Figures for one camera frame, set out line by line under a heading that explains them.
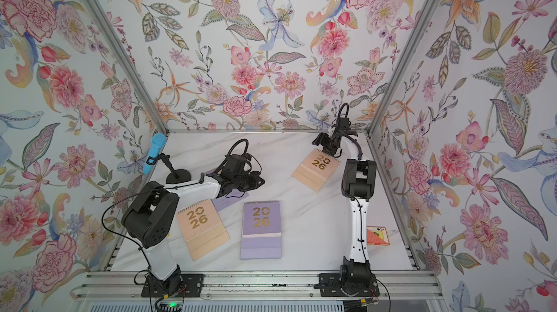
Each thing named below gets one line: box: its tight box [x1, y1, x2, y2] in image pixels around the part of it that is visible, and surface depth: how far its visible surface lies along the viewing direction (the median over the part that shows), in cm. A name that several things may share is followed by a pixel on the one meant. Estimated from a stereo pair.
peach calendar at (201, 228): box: [176, 198, 231, 262], surface depth 87 cm
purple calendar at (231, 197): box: [211, 188, 250, 212], surface depth 95 cm
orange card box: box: [366, 225, 391, 246], surface depth 86 cm
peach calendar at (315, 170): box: [291, 148, 341, 194], surface depth 106 cm
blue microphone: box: [142, 132, 167, 175], surface depth 84 cm
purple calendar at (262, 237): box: [240, 200, 282, 260], surface depth 85 cm
